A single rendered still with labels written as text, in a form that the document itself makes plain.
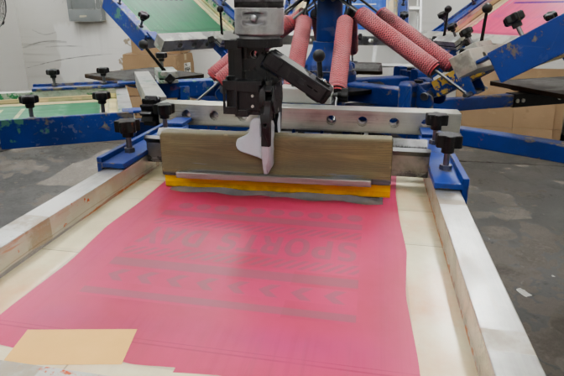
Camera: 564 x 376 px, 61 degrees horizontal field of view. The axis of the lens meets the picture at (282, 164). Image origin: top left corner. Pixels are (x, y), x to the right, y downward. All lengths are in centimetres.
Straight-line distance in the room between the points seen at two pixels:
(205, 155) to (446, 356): 49
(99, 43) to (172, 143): 500
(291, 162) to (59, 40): 540
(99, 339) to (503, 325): 36
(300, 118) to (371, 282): 59
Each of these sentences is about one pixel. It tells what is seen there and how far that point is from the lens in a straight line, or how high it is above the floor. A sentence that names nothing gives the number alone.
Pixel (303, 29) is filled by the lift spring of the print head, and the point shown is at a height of 119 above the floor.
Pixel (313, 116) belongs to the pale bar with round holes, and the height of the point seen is 102.
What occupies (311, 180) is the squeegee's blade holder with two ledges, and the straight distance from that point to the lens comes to 76.
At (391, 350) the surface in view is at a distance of 47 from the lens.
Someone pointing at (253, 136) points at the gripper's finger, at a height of 106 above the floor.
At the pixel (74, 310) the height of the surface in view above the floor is 95.
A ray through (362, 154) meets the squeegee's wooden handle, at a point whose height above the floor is 104.
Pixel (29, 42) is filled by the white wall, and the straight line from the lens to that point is 628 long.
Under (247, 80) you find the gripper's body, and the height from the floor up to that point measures 115.
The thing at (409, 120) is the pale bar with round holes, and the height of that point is 102.
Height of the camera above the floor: 125
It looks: 18 degrees down
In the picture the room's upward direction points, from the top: straight up
